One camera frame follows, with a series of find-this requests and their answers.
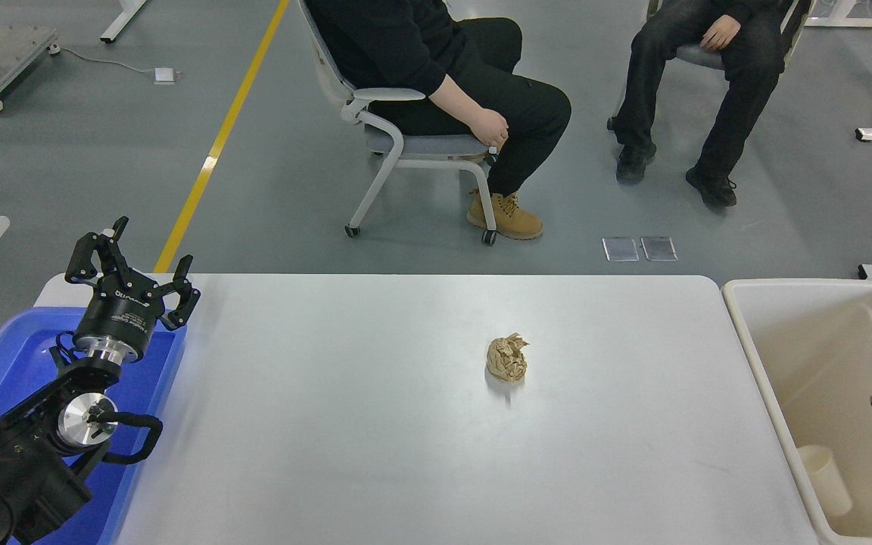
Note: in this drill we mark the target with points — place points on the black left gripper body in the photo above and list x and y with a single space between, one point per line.
114 318

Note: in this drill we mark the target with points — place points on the white paper cup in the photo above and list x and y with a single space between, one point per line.
826 481

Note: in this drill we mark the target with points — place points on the tan paper ball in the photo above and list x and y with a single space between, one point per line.
508 359

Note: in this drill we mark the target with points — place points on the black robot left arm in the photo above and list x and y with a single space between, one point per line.
20 469

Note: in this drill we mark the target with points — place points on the person's right hand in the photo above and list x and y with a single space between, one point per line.
490 127

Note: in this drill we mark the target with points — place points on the person's left hand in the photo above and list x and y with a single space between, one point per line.
720 32

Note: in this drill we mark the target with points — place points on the blue plastic tray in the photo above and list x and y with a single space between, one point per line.
12 356

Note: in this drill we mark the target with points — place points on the large pale plastic bin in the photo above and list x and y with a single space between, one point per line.
807 341

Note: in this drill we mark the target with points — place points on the grey wheeled metal platform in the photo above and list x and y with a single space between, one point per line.
4 57

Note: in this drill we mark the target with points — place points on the white desk leg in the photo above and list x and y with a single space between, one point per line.
122 21
852 19

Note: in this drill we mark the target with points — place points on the grey white office chair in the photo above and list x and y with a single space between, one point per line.
436 145
697 57

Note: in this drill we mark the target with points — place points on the silver floor plate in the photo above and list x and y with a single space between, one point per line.
658 248
621 250

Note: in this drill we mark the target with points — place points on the person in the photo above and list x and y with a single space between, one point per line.
754 68
481 83

